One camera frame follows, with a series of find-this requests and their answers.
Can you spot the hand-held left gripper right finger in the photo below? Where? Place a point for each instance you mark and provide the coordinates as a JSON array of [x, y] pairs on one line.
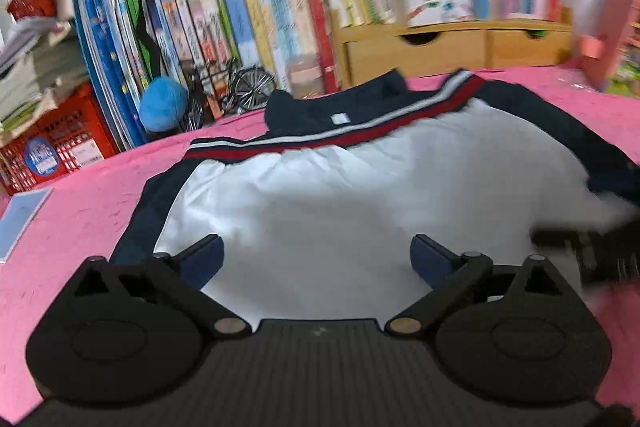
[[430, 257]]

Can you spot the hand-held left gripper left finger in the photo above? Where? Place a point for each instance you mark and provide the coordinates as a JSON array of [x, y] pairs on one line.
[[202, 257]]

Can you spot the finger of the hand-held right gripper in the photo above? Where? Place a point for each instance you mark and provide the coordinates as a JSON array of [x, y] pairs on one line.
[[600, 252]]

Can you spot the navy white red jacket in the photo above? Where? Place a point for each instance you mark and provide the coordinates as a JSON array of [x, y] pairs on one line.
[[375, 187]]

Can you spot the pink mat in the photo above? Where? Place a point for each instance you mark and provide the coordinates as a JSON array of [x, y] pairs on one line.
[[75, 207]]

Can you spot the blue plush ball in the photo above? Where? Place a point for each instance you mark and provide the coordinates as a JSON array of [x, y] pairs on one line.
[[162, 104]]

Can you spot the red crate with blue label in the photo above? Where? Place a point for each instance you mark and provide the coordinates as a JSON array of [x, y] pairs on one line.
[[75, 137]]

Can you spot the black model bicycle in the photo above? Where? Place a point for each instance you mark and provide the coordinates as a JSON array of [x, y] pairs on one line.
[[250, 87]]

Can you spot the blue booklet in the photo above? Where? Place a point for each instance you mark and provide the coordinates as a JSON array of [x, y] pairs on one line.
[[20, 222]]

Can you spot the clear jar of gold beads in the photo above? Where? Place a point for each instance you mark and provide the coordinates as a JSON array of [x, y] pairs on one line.
[[306, 79]]

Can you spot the wooden drawer organizer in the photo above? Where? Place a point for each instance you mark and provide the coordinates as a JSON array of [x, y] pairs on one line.
[[380, 54]]

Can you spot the pink plastic stand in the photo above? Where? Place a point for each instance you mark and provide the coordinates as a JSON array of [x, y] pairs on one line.
[[612, 42]]

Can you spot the row of tall books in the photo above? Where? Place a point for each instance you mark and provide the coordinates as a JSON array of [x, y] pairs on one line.
[[250, 22]]

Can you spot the stack of papers and books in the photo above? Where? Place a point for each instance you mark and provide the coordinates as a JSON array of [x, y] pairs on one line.
[[35, 72]]

